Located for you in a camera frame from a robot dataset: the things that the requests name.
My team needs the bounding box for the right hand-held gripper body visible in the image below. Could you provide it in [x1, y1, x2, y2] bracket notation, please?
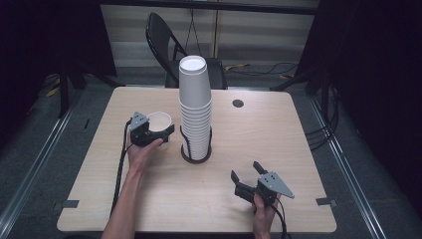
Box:
[253, 170, 296, 206]

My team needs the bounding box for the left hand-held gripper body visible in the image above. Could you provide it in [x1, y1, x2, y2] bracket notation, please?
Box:
[128, 112, 157, 148]

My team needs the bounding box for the single white paper cup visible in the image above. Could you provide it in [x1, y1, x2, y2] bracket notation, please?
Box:
[145, 111, 173, 149]

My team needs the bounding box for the stack of white paper cups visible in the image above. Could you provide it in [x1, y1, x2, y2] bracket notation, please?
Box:
[178, 55, 214, 161]

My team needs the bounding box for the black wire cup holder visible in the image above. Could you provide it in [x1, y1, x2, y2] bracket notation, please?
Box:
[179, 124, 213, 165]

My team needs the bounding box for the person's left hand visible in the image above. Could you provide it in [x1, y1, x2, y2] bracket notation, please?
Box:
[125, 132, 165, 173]

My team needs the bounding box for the person's right hand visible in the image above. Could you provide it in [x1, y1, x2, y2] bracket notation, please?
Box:
[251, 193, 283, 234]

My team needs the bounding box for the grey tape strip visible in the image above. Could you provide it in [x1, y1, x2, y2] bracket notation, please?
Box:
[54, 199, 81, 211]
[316, 197, 337, 207]

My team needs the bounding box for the dark metal stand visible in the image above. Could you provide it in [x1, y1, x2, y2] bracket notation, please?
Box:
[270, 70, 331, 98]
[57, 59, 117, 118]

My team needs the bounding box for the black folding chair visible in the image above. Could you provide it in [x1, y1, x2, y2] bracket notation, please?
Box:
[145, 12, 229, 90]

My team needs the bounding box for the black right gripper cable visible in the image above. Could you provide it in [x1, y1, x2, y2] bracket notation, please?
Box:
[270, 198, 291, 239]

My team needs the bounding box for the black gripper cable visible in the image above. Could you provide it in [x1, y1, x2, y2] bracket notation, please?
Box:
[270, 198, 291, 239]
[109, 119, 133, 217]

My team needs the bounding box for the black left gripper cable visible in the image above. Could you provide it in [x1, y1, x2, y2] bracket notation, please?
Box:
[109, 119, 133, 217]

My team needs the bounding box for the metal floor rail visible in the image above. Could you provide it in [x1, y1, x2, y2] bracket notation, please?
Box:
[309, 96, 389, 239]
[0, 106, 75, 231]

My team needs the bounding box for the bundle of black floor cables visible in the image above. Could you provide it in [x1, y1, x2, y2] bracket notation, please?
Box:
[305, 84, 340, 151]

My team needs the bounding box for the yellow cable plug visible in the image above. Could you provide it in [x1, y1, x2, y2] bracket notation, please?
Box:
[224, 63, 251, 72]

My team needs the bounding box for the thin black floor cable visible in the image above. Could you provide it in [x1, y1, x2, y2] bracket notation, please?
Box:
[228, 62, 299, 77]

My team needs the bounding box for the hanging black cable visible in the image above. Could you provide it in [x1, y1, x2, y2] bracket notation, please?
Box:
[184, 7, 202, 57]

